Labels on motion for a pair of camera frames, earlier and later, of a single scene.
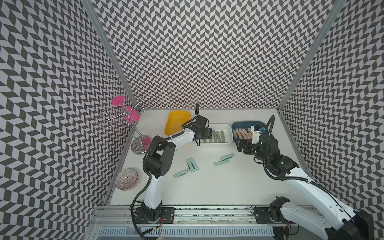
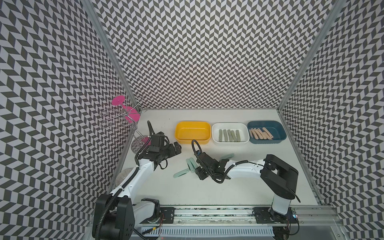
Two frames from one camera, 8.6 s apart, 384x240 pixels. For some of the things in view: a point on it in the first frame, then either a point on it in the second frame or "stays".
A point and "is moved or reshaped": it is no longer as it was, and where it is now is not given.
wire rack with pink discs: (128, 115) stays
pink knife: (246, 133) is moved or reshaped
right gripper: (243, 141) to (198, 171)
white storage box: (222, 133) to (243, 128)
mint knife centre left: (191, 167) stays
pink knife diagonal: (243, 135) is moved or reshaped
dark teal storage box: (245, 125) to (274, 127)
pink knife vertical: (239, 134) is moved or reshaped
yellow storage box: (175, 120) is moved or reshaped
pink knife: (249, 130) is moved or reshaped
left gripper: (208, 134) to (172, 151)
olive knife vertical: (214, 133) to (229, 135)
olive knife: (219, 138) to (233, 136)
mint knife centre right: (194, 164) stays
